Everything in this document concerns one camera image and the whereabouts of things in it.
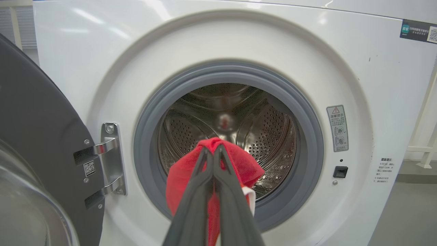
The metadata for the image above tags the dark washing machine door with glass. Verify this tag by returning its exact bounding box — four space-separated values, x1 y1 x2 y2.
0 33 121 246

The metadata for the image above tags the white front-load washing machine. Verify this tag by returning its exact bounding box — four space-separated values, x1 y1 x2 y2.
33 0 437 246

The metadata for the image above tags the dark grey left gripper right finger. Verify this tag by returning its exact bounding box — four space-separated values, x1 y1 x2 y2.
213 145 266 246

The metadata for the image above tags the white metal rack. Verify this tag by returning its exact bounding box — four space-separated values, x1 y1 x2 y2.
405 58 437 169

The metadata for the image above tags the red garment with white stripes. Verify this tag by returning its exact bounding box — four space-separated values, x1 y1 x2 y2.
166 137 266 246

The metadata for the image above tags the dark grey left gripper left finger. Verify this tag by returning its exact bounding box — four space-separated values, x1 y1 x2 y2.
162 146 214 246

